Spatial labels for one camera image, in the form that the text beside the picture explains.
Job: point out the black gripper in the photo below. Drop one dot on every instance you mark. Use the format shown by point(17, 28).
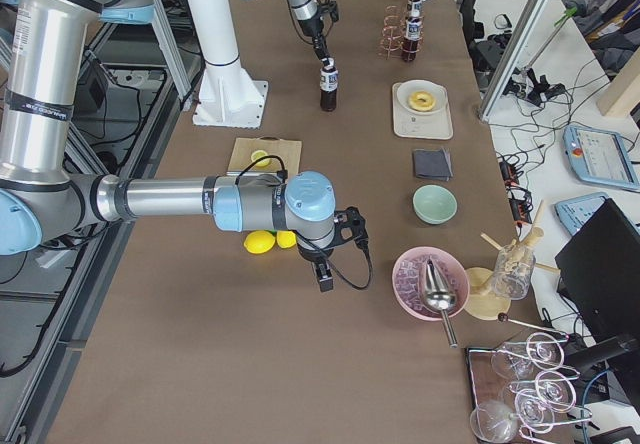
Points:
point(313, 29)
point(311, 255)

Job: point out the tea bottle white cap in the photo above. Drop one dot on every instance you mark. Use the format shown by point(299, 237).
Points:
point(329, 82)

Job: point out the tea bottle rack right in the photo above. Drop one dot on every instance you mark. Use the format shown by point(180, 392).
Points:
point(409, 49)

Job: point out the tea bottle rack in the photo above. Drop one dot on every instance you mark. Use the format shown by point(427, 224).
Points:
point(409, 49)
point(413, 21)

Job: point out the tea bottle rack back left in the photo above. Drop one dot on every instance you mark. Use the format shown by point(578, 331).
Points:
point(413, 21)

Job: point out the cream rabbit tray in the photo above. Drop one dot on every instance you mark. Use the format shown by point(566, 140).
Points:
point(437, 126)

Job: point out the wine glass rack tray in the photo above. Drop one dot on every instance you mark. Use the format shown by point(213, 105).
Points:
point(522, 390)

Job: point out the whole lemon lower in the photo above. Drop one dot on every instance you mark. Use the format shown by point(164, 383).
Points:
point(286, 239)

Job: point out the whole lemon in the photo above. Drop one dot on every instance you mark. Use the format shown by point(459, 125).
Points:
point(286, 239)
point(259, 242)

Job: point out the whole lemon upper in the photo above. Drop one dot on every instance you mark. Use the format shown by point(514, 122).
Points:
point(259, 242)

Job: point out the white round plate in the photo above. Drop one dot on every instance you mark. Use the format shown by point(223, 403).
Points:
point(406, 88)

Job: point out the pink bowl with ice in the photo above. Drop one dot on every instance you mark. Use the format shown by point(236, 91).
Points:
point(405, 278)

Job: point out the bamboo cutting board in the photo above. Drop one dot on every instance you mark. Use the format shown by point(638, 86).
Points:
point(247, 150)

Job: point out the half lemon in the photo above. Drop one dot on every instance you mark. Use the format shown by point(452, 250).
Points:
point(260, 158)

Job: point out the metal ice scoop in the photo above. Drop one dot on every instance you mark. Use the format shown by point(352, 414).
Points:
point(437, 296)

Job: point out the mint green bowl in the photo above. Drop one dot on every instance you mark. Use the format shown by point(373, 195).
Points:
point(434, 204)

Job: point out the grey folded cloth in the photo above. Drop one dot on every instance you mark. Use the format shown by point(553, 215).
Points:
point(432, 164)

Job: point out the wooden stand with base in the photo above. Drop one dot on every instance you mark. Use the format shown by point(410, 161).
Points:
point(483, 303)

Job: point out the glass jar with sticks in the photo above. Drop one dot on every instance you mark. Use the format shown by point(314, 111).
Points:
point(514, 266)

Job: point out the teach pendant lower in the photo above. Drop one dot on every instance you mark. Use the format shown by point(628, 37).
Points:
point(575, 212)

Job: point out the teach pendant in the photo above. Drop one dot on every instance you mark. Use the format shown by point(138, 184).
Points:
point(575, 212)
point(599, 157)

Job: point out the black laptop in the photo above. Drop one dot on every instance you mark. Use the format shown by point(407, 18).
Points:
point(600, 272)

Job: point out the teach pendant upper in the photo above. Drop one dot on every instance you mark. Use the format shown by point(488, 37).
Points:
point(599, 157)

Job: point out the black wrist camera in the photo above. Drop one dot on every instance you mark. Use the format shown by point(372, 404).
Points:
point(350, 225)
point(329, 8)

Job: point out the copper wire bottle rack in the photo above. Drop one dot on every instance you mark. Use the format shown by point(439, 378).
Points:
point(392, 33)

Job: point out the glazed ring donut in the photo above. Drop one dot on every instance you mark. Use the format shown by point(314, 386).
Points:
point(421, 101)

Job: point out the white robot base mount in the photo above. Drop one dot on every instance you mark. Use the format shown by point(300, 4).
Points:
point(228, 96)

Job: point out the aluminium frame post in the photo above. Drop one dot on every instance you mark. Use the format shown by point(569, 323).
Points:
point(528, 19)

